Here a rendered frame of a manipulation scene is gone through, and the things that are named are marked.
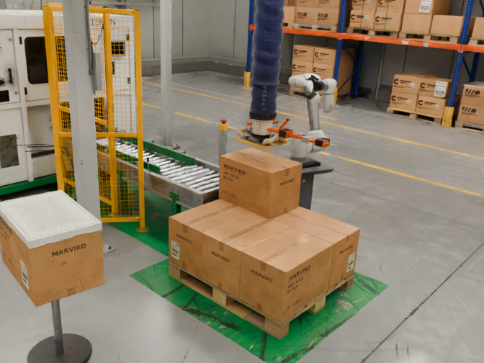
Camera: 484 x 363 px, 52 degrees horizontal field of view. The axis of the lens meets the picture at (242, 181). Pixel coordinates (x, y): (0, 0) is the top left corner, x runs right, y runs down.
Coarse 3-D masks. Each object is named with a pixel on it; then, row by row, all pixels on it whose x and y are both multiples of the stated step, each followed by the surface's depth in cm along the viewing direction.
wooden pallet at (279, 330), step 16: (176, 272) 415; (192, 288) 405; (208, 288) 404; (336, 288) 398; (224, 304) 382; (240, 304) 385; (320, 304) 383; (256, 320) 367; (272, 320) 350; (288, 320) 352
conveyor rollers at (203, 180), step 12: (108, 144) 592; (120, 144) 594; (132, 144) 596; (144, 156) 556; (156, 156) 558; (168, 156) 559; (168, 168) 517; (180, 168) 518; (192, 168) 528; (180, 180) 484; (192, 180) 494; (204, 180) 493; (216, 180) 494
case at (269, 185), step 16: (224, 160) 432; (240, 160) 425; (256, 160) 427; (272, 160) 429; (288, 160) 431; (224, 176) 437; (240, 176) 423; (256, 176) 410; (272, 176) 398; (288, 176) 414; (224, 192) 441; (240, 192) 427; (256, 192) 414; (272, 192) 404; (288, 192) 421; (256, 208) 418; (272, 208) 410; (288, 208) 427
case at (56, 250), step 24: (48, 192) 317; (0, 216) 293; (24, 216) 283; (48, 216) 284; (72, 216) 286; (0, 240) 305; (24, 240) 260; (48, 240) 262; (72, 240) 272; (96, 240) 281; (24, 264) 271; (48, 264) 267; (72, 264) 276; (96, 264) 286; (24, 288) 281; (48, 288) 271; (72, 288) 281
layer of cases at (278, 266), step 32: (192, 224) 394; (224, 224) 397; (256, 224) 400; (288, 224) 403; (320, 224) 406; (192, 256) 396; (224, 256) 370; (256, 256) 350; (288, 256) 352; (320, 256) 362; (352, 256) 405; (224, 288) 378; (256, 288) 354; (288, 288) 340; (320, 288) 376
